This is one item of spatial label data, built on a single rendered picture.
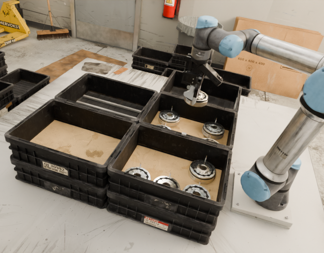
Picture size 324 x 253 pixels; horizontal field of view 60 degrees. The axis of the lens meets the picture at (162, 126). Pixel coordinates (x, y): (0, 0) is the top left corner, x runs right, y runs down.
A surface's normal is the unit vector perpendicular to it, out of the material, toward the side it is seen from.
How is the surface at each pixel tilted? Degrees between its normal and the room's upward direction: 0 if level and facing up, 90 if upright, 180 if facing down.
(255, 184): 97
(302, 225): 0
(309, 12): 90
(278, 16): 90
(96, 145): 0
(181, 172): 0
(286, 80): 75
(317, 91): 81
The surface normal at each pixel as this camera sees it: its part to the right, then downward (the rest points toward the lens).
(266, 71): -0.22, 0.30
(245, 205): 0.11, -0.84
